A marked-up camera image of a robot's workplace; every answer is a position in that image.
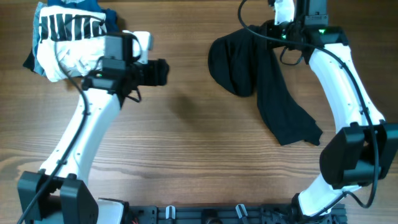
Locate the black t-shirt with white logo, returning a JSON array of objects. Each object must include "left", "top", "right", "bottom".
[{"left": 208, "top": 26, "right": 323, "bottom": 146}]

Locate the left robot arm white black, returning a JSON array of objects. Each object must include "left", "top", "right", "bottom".
[{"left": 17, "top": 30, "right": 169, "bottom": 223}]

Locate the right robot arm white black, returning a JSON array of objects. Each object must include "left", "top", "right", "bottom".
[{"left": 266, "top": 0, "right": 397, "bottom": 223}]

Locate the dark blue garment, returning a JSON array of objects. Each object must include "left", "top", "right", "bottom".
[{"left": 22, "top": 0, "right": 119, "bottom": 73}]

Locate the light blue grey garment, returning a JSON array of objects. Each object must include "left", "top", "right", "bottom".
[{"left": 32, "top": 2, "right": 47, "bottom": 77}]

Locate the right black cable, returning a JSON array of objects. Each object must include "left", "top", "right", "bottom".
[{"left": 237, "top": 0, "right": 382, "bottom": 209}]

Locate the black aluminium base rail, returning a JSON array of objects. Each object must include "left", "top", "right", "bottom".
[{"left": 130, "top": 204, "right": 348, "bottom": 224}]

